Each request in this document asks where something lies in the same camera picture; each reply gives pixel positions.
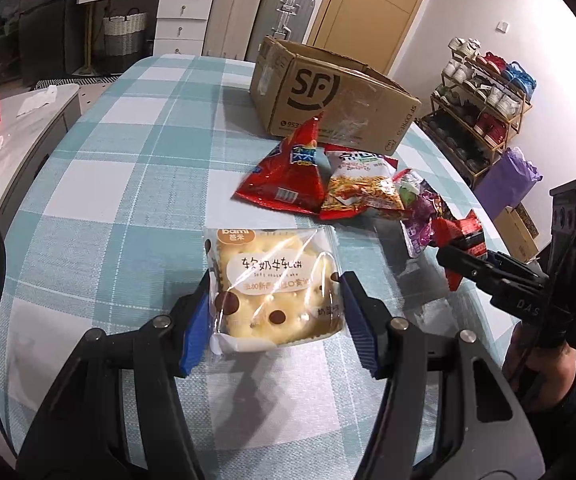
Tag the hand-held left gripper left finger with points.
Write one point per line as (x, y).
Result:
(195, 330)

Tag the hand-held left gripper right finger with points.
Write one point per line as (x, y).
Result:
(360, 325)

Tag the grey refrigerator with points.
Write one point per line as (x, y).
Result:
(42, 35)

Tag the red cone snack bag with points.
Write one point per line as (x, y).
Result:
(288, 180)

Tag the wooden door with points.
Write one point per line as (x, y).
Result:
(378, 20)

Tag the brown cardboard box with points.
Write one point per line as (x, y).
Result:
(318, 95)

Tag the wooden shoe rack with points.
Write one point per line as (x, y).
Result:
(515, 125)

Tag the red high-top sneakers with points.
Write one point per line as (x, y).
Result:
(492, 127)

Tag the woven laundry basket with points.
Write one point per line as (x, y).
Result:
(123, 35)

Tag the white drawer desk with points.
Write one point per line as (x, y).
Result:
(180, 10)

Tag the large cardboard box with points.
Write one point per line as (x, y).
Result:
(515, 235)

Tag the yellow cake packet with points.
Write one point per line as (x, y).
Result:
(268, 290)

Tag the grey marble side table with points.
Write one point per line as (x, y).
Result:
(32, 135)

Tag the purple grape candy packet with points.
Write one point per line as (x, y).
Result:
(420, 220)

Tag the wall switch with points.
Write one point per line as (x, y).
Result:
(503, 26)

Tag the white sneakers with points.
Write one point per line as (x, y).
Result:
(463, 49)

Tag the beige suitcase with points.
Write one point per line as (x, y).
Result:
(233, 15)

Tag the red white noodle snack packet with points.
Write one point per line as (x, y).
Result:
(363, 190)

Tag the person's right forearm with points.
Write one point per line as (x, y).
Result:
(543, 375)

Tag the blue sneakers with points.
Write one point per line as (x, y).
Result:
(520, 77)

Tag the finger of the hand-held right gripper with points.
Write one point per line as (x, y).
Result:
(473, 262)

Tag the silver suitcase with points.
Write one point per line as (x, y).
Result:
(283, 10)

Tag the purple bag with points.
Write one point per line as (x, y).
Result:
(505, 185)

